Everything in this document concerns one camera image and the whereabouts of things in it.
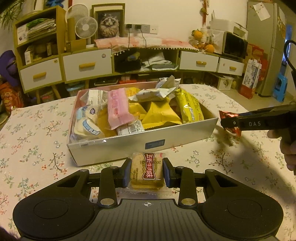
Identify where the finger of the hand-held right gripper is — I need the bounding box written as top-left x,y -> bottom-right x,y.
220,113 -> 245,130

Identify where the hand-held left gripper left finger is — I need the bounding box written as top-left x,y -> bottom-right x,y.
59,158 -> 132,208

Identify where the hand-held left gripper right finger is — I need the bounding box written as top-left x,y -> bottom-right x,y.
163,158 -> 234,208

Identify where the red snack packet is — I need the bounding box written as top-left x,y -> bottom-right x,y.
219,111 -> 242,135

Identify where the brown cracker packet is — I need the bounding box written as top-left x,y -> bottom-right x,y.
121,152 -> 170,194

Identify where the pink cardboard box silver front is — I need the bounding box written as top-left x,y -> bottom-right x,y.
67,81 -> 219,167

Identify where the white orange barcode packet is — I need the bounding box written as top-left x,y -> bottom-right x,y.
117,120 -> 145,136

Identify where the shiny yellow snack packet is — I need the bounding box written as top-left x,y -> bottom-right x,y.
174,89 -> 205,123

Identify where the white blue bread packet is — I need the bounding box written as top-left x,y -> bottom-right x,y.
74,117 -> 106,140

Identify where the plain yellow snack packet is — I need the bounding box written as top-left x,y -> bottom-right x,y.
142,101 -> 182,129

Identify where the pink nougat snack packet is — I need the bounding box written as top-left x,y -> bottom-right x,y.
107,88 -> 136,130

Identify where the clear bread packet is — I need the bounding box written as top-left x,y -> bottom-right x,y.
77,105 -> 99,121

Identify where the white packet red label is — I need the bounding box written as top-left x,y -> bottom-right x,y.
135,88 -> 173,102

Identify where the white red printed packet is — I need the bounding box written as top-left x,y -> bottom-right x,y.
87,89 -> 108,104

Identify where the person's right hand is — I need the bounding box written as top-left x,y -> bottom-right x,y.
268,130 -> 295,172

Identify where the blue plastic stool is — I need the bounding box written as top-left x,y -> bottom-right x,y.
272,72 -> 289,103

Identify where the white box with picture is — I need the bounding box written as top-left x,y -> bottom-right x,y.
217,76 -> 234,91

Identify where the printed paper gift bag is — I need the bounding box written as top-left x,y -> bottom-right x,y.
239,59 -> 263,100

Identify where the grey refrigerator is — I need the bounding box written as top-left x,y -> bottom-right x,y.
246,0 -> 288,97

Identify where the red gift box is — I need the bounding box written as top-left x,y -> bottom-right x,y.
246,44 -> 264,61

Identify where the black white microwave oven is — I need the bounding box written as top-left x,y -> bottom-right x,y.
222,31 -> 248,59

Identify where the pile of oranges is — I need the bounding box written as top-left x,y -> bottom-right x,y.
191,28 -> 214,54

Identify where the pile of papers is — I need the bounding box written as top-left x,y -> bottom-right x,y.
141,51 -> 179,71

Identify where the black bag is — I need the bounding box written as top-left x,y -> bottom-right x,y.
114,52 -> 142,73

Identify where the white paper note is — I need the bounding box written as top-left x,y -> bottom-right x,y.
253,2 -> 271,21

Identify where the pink cloth runner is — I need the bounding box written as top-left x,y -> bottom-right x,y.
94,37 -> 201,51

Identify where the red hanging ornament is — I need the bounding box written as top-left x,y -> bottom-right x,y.
200,0 -> 209,24

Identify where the orange printed bag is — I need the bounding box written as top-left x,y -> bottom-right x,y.
0,80 -> 25,113

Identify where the framed cat picture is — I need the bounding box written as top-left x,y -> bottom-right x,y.
92,3 -> 126,40

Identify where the small white desk fan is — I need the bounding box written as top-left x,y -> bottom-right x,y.
74,16 -> 99,48

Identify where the yellow wooden cabinet unit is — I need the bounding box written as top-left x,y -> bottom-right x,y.
14,6 -> 245,98

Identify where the purple plush toy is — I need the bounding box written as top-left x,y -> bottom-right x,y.
0,50 -> 21,82

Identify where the stack of magazines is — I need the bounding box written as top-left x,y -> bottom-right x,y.
27,18 -> 57,39

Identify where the large white fan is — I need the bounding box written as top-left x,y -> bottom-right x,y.
65,5 -> 90,28

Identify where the green potted plant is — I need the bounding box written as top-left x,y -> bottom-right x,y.
0,0 -> 25,22

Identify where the white drawer yellow handle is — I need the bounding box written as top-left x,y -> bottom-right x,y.
217,57 -> 244,76
19,57 -> 62,92
62,49 -> 113,81
179,50 -> 219,72

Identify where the black cable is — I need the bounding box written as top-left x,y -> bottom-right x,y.
283,40 -> 296,72

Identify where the white wall socket strip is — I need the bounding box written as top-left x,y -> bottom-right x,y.
125,23 -> 158,35

